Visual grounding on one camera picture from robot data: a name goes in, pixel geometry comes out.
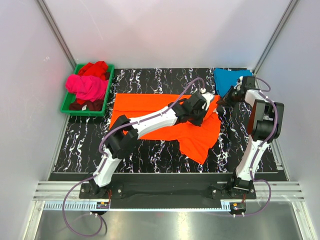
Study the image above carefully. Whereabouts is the orange t shirt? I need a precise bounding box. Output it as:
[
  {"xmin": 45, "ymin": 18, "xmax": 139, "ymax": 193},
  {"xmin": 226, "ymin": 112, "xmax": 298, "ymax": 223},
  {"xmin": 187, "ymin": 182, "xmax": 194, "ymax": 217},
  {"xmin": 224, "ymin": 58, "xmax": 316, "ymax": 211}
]
[{"xmin": 110, "ymin": 93, "xmax": 221, "ymax": 165}]

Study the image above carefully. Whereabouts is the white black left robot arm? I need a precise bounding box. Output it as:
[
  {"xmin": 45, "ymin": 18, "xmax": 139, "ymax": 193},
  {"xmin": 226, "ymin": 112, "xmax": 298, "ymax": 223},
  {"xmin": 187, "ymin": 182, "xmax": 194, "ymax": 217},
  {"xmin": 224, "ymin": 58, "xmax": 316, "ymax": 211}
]
[{"xmin": 88, "ymin": 92, "xmax": 215, "ymax": 198}]

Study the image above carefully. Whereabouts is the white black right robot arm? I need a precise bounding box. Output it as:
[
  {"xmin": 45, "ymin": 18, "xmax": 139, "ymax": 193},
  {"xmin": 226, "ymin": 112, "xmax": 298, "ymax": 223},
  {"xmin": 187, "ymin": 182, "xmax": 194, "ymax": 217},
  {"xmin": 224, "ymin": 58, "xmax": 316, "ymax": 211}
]
[{"xmin": 218, "ymin": 86, "xmax": 285, "ymax": 199}]

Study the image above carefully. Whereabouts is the folded blue t shirt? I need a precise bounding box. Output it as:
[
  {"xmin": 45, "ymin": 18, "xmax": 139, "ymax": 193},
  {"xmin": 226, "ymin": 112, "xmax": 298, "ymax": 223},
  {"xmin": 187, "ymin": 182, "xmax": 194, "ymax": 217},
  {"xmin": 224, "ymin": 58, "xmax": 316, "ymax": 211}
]
[{"xmin": 213, "ymin": 68, "xmax": 253, "ymax": 97}]

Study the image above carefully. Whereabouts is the dark maroon t shirt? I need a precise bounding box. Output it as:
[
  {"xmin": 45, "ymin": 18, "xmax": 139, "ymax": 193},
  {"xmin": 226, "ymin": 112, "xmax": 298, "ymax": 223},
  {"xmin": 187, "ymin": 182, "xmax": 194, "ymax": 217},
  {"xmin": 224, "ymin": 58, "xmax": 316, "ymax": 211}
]
[{"xmin": 69, "ymin": 99, "xmax": 104, "ymax": 112}]

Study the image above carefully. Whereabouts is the red t shirt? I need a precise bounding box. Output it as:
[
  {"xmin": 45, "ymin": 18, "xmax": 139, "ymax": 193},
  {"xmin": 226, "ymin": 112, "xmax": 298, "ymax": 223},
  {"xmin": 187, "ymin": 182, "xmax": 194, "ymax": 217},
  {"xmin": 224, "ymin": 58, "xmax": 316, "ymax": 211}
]
[{"xmin": 77, "ymin": 61, "xmax": 109, "ymax": 81}]

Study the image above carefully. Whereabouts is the right connector box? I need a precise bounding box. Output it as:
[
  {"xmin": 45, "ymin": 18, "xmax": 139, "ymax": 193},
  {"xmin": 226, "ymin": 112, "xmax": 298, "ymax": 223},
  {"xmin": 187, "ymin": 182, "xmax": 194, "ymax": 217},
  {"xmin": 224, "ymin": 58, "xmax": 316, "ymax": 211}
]
[{"xmin": 230, "ymin": 202, "xmax": 247, "ymax": 212}]

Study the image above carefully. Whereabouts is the connector box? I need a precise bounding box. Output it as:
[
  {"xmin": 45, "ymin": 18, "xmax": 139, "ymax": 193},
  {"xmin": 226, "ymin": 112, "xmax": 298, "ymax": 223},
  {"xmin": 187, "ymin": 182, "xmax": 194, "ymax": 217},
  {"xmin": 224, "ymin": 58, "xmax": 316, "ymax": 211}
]
[
  {"xmin": 96, "ymin": 201, "xmax": 110, "ymax": 210},
  {"xmin": 230, "ymin": 202, "xmax": 247, "ymax": 212}
]

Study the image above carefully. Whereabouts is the pink t shirt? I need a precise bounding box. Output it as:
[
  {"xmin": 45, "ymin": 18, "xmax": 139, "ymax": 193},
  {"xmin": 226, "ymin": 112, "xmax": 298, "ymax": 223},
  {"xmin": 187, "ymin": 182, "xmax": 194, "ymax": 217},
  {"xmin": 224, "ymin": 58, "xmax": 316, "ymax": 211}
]
[{"xmin": 65, "ymin": 74, "xmax": 109, "ymax": 102}]

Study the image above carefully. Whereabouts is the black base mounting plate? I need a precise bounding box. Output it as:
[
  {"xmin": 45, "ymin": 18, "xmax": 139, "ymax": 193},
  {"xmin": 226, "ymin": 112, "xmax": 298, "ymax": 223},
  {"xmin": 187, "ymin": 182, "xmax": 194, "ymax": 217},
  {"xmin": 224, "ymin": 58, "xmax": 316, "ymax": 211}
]
[{"xmin": 79, "ymin": 182, "xmax": 256, "ymax": 210}]

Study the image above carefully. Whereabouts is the green plastic bin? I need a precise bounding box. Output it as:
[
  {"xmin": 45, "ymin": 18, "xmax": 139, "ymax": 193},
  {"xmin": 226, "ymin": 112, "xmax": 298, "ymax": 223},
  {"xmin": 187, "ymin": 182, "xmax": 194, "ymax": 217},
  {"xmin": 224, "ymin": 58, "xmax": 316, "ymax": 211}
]
[{"xmin": 60, "ymin": 63, "xmax": 115, "ymax": 117}]

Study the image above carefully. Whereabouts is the left connector box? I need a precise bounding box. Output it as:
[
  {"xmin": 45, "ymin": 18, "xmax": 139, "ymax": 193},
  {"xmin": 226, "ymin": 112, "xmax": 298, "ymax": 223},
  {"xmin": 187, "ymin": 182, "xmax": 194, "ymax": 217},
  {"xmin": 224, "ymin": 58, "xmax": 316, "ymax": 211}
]
[{"xmin": 96, "ymin": 201, "xmax": 110, "ymax": 210}]

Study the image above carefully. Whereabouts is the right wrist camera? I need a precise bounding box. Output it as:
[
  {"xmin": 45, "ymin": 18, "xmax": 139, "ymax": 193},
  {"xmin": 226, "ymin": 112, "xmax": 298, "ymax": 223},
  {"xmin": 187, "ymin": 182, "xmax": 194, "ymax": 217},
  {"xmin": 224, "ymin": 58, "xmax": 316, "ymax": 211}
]
[{"xmin": 234, "ymin": 76, "xmax": 256, "ymax": 91}]

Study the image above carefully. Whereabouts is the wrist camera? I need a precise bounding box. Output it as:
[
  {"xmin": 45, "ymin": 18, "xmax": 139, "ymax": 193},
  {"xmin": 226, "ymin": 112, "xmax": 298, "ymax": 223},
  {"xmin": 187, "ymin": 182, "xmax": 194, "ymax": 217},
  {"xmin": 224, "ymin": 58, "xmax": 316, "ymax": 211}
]
[
  {"xmin": 234, "ymin": 76, "xmax": 256, "ymax": 91},
  {"xmin": 200, "ymin": 88, "xmax": 215, "ymax": 111}
]

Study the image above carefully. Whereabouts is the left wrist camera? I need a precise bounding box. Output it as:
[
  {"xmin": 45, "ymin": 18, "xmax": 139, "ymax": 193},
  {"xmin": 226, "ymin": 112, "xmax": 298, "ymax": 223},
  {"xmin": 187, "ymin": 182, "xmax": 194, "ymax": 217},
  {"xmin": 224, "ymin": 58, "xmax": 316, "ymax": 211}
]
[{"xmin": 200, "ymin": 88, "xmax": 215, "ymax": 111}]

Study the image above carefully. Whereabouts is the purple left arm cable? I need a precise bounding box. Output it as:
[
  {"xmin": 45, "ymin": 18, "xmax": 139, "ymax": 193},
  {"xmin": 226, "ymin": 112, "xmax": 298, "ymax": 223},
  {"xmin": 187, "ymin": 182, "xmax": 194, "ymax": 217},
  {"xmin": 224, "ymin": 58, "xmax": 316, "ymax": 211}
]
[{"xmin": 62, "ymin": 77, "xmax": 207, "ymax": 237}]

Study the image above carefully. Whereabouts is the aluminium frame rail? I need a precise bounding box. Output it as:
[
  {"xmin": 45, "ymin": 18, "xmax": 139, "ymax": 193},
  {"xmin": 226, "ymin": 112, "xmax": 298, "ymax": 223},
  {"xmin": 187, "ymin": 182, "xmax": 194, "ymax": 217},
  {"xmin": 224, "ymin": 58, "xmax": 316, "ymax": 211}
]
[{"xmin": 34, "ymin": 181, "xmax": 304, "ymax": 202}]

